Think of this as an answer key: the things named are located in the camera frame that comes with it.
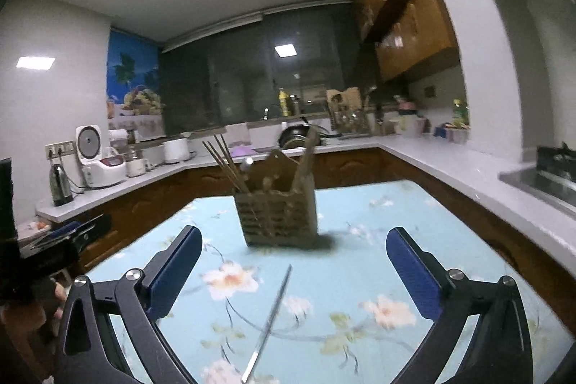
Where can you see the dish rack with utensils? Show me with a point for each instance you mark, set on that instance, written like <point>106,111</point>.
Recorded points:
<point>351,124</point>

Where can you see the white round lid rice cooker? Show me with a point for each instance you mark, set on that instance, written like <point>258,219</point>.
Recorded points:
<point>90,143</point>

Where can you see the sink faucet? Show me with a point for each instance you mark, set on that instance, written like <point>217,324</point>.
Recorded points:
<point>266,112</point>

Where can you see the wall socket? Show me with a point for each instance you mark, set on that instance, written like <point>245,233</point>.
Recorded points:
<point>430,90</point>

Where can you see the dark kitchen window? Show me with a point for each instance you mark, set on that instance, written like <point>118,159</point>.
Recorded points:
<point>225,87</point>

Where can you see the wooden spatula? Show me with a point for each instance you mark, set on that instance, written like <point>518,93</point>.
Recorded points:
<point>308,154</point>

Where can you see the red and white rice cooker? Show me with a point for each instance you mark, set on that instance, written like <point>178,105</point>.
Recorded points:
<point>105,175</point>

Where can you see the wall outlet strip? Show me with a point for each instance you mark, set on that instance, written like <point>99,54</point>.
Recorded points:
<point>59,149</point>

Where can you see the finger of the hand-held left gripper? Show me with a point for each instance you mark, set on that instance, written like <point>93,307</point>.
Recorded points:
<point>94,233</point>
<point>67,230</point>

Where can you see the wooden lower cabinets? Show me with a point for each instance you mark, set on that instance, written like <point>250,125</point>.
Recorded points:
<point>346,166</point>

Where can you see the steel electric kettle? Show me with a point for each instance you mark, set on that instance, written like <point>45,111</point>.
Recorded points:
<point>60,186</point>

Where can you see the light blue floral tablecloth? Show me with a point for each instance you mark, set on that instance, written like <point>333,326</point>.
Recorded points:
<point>360,208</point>

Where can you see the pink lidded jar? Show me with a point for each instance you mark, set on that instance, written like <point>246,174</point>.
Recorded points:
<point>407,110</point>

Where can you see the steel gas stove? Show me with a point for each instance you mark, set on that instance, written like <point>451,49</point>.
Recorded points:
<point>537,181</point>

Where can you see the metal chopstick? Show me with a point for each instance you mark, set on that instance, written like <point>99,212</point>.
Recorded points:
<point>266,323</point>

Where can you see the wooden utensil holder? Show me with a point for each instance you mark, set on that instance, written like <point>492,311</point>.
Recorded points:
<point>274,217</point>

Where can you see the person's left hand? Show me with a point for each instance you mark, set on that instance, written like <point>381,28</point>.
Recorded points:
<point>31,316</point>

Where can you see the blue container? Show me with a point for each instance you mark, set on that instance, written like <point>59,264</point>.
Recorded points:
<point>443,132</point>

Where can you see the white pot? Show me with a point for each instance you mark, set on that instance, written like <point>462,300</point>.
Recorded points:
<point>174,150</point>

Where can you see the metal spoon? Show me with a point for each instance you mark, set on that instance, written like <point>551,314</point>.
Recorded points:
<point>247,164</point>

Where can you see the dark bottle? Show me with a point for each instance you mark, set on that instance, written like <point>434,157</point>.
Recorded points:
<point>295,106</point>

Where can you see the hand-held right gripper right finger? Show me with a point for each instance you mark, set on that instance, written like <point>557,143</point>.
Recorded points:
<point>411,271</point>

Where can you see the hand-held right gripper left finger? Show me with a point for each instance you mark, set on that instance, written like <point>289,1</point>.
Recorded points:
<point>177,271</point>

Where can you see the fruit wall poster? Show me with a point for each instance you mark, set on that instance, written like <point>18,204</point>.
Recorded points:
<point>132,73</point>

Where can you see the black wok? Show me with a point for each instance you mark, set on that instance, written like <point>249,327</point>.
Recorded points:
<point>299,137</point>

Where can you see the wooden chopstick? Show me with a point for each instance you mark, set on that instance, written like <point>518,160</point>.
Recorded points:
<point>228,162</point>
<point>219,166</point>
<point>233,159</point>
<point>223,164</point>

